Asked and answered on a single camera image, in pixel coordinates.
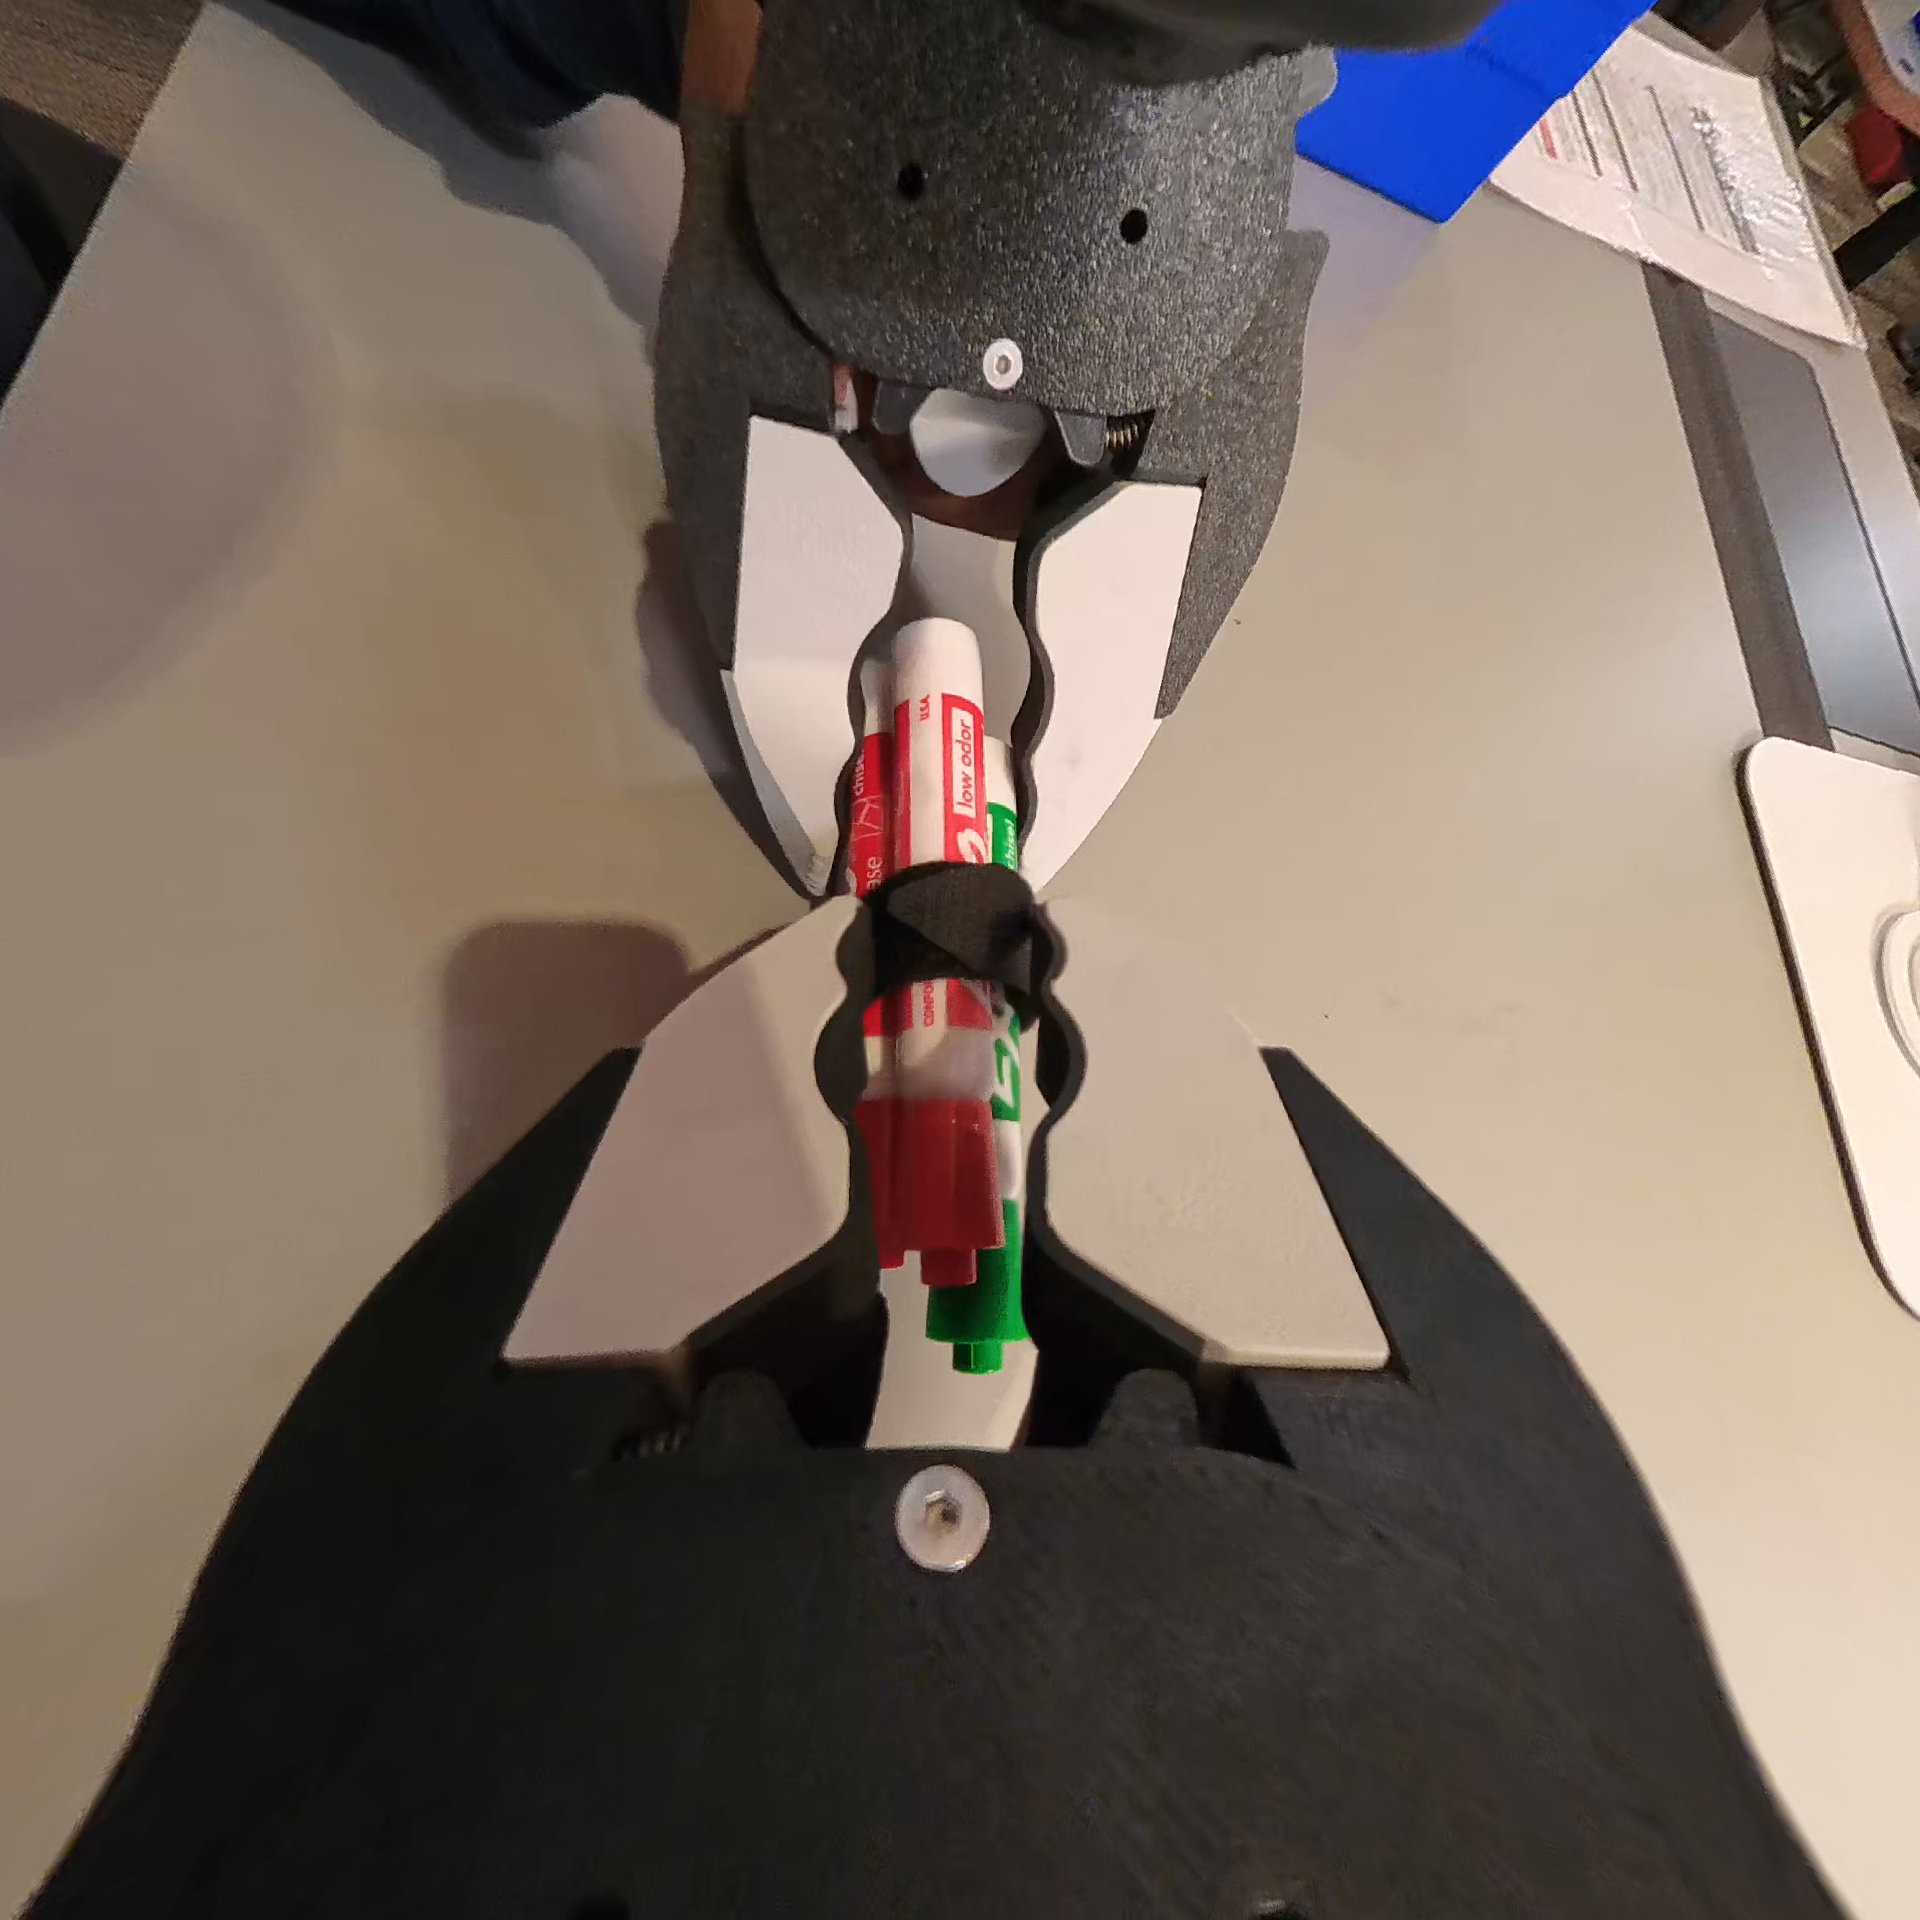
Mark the green marker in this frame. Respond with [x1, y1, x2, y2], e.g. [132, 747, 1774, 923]
[924, 786, 1044, 1375]

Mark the red marker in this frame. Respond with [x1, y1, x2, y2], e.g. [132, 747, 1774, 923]
[842, 734, 938, 1268]
[873, 617, 999, 1259]

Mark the person's left forearm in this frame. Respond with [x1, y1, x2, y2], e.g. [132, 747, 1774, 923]
[272, 0, 691, 126]

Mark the printed paper sheet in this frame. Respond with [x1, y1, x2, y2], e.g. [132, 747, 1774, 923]
[1493, 30, 1860, 347]

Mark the person's left hand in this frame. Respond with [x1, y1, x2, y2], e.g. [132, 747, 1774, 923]
[686, 0, 767, 116]

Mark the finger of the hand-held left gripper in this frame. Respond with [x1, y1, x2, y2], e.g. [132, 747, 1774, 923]
[1021, 480, 1203, 872]
[734, 422, 916, 894]

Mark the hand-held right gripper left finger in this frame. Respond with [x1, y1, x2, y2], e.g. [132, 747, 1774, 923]
[505, 902, 893, 1375]

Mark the black velcro strap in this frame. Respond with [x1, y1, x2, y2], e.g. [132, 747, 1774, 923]
[857, 865, 1057, 1006]

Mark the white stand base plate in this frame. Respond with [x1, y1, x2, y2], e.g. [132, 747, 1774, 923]
[1742, 734, 1920, 1321]

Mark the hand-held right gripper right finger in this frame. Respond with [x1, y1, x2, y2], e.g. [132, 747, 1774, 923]
[1021, 902, 1399, 1375]

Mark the large blue plastic bin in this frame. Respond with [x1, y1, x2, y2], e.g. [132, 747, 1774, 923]
[1297, 0, 1660, 227]

